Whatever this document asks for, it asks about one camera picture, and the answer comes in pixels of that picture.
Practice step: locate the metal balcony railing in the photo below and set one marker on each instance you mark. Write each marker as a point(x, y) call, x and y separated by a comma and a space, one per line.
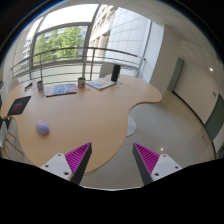
point(85, 56)

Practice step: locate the light blue open book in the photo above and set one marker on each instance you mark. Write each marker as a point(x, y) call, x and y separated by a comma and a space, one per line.
point(100, 83)

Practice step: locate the wooden chair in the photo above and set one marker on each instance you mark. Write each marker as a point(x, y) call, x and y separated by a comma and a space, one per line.
point(5, 144)

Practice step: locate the grey green door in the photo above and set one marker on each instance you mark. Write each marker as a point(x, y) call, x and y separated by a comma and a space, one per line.
point(176, 74)

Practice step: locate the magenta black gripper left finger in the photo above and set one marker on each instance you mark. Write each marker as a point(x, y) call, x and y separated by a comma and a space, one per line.
point(70, 166)

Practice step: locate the dark printed can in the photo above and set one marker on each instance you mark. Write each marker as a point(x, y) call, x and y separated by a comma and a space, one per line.
point(40, 86)

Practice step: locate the round white table base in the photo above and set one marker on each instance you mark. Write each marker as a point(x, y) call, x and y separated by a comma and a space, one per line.
point(131, 126)

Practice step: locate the small dark blue object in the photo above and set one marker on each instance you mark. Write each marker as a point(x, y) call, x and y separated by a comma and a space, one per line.
point(28, 86)

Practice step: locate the purple computer mouse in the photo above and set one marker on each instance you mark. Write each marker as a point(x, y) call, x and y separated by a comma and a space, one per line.
point(42, 128)

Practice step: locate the dark green door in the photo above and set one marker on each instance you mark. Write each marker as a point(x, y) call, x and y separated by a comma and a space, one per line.
point(216, 119)

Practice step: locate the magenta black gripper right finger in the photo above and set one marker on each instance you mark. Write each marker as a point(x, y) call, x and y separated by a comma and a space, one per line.
point(153, 166)

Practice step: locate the black cylindrical speaker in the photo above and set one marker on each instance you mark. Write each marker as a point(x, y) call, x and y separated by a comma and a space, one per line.
point(115, 73)

